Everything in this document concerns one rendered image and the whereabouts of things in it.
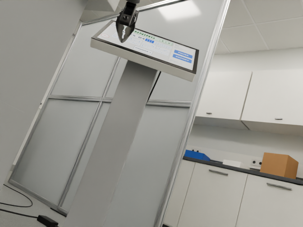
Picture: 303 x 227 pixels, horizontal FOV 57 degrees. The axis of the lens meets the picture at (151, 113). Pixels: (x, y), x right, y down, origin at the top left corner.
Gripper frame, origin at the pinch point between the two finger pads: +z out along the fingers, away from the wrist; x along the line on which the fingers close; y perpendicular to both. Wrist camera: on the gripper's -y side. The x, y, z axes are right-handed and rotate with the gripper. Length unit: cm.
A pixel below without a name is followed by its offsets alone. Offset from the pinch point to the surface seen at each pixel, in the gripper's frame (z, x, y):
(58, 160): 153, 43, 47
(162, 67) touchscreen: 4.0, -22.7, -4.9
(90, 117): 112, 27, 72
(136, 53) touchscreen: 1.8, -8.9, -4.7
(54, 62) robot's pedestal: -26, -4, -80
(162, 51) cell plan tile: 1.3, -19.8, 6.8
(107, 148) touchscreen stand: 38, -11, -32
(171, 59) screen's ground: 1.3, -25.3, 1.1
